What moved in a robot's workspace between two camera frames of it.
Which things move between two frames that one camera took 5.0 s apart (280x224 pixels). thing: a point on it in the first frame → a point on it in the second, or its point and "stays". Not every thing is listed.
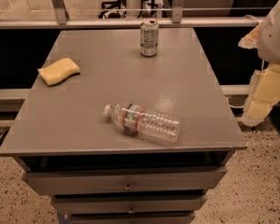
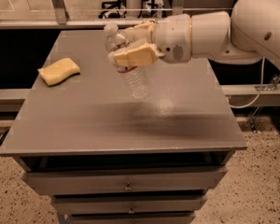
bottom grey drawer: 130,217 stays
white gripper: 275,41 → 173,37
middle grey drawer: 129,204 stays
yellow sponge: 59,72 stays
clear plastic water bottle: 137,118 → 133,78
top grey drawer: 125,181 stays
